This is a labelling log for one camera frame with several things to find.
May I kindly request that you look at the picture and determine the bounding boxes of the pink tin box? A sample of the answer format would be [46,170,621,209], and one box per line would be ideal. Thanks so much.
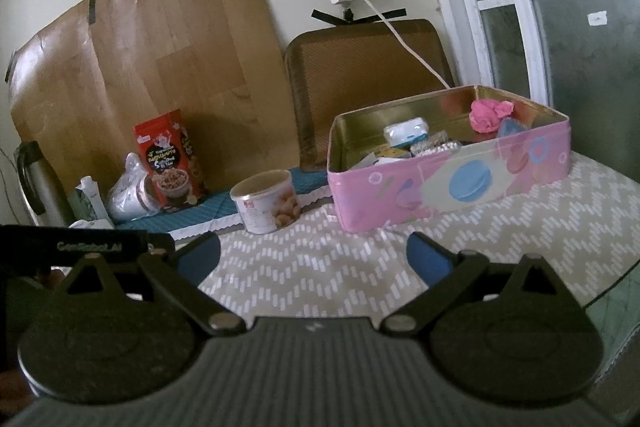
[327,84,572,234]

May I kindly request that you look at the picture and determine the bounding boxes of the plastic bag of cups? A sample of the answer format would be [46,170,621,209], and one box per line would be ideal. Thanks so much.
[106,152,163,223]

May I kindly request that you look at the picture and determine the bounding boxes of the green white tissue pack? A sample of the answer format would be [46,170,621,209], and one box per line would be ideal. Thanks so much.
[67,176,115,230]

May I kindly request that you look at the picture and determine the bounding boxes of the round snack can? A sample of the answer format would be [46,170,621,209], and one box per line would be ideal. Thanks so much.
[230,169,302,234]

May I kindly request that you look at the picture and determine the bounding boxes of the white power cable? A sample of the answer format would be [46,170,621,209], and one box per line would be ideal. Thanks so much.
[345,0,451,90]

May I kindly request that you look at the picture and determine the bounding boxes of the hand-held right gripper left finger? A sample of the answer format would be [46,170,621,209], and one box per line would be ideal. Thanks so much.
[50,232,246,338]

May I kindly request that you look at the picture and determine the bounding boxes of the red snack bag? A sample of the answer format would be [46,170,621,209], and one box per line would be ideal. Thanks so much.
[133,109,207,212]

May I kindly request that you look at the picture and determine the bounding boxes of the brown mesh chair back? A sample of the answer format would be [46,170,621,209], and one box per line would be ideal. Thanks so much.
[284,19,456,170]

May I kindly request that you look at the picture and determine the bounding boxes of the pink cloth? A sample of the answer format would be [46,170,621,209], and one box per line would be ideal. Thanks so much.
[469,99,516,134]

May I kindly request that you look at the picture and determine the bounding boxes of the grey patterned tablecloth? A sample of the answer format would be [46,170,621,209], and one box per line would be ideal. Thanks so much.
[175,152,640,323]

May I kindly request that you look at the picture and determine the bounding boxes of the white blue tissue packet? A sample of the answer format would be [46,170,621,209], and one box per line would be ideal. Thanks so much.
[384,117,430,146]

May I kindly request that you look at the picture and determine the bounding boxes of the wood-pattern sheet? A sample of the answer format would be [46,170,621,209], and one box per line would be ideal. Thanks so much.
[7,0,301,218]

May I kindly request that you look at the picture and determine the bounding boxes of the metal kettle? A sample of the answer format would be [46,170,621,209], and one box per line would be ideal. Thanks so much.
[12,141,71,228]

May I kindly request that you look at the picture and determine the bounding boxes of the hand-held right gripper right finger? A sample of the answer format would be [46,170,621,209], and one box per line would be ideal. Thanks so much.
[382,232,583,338]

